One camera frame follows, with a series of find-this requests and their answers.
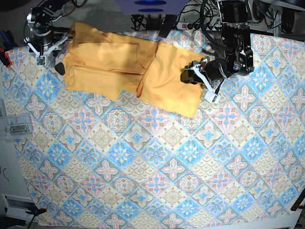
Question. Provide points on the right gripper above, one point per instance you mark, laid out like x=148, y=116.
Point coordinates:
x=47, y=43

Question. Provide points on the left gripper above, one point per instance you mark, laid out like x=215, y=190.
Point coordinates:
x=211, y=73

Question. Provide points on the yellow T-shirt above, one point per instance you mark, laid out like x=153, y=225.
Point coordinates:
x=107, y=63

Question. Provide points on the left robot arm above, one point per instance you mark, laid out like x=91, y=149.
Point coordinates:
x=235, y=39

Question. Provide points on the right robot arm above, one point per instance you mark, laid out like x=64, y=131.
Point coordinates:
x=42, y=17

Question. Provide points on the white power strip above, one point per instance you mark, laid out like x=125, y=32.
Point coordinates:
x=196, y=26

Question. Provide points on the red black clamp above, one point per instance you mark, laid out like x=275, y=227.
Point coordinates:
x=4, y=58

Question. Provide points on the clear plastic screw box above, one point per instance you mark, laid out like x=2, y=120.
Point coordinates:
x=19, y=124

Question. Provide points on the patterned blue tablecloth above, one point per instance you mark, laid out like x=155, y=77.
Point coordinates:
x=95, y=163

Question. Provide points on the orange black bar clamp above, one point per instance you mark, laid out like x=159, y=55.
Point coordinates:
x=35, y=211

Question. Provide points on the black clamp right edge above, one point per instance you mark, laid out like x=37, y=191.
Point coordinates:
x=298, y=204

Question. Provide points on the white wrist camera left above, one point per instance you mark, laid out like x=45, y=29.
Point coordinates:
x=211, y=97

